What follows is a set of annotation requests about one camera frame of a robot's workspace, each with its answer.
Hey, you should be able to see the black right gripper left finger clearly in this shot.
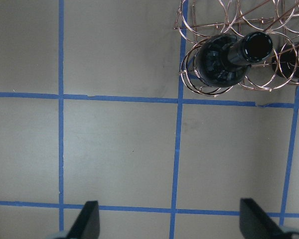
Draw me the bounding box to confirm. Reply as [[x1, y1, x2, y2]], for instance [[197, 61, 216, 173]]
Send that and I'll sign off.
[[44, 200, 101, 239]]

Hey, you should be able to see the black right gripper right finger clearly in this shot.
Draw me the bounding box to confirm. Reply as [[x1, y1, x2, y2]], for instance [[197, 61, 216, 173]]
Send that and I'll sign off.
[[240, 198, 299, 239]]

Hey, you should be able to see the dark wine bottle left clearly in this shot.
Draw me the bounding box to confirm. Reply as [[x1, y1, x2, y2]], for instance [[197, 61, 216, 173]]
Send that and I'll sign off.
[[194, 31, 273, 88]]

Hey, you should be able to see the dark wine bottle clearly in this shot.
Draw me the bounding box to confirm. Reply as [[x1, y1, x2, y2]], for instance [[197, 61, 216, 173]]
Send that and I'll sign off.
[[271, 43, 299, 79], [194, 31, 273, 88]]

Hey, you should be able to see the dark wine bottle right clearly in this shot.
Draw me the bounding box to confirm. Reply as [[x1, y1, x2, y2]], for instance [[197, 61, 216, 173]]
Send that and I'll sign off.
[[271, 43, 299, 79]]

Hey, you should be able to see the copper wire bottle basket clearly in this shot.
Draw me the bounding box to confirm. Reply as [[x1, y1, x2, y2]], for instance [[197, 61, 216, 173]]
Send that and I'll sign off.
[[174, 0, 299, 97]]

